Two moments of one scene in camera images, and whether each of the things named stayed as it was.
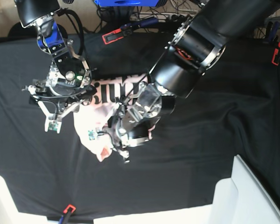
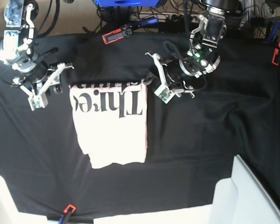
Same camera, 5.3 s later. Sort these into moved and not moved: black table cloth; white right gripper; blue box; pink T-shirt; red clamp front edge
Moved: white right gripper; pink T-shirt
Not moved: black table cloth; red clamp front edge; blue box
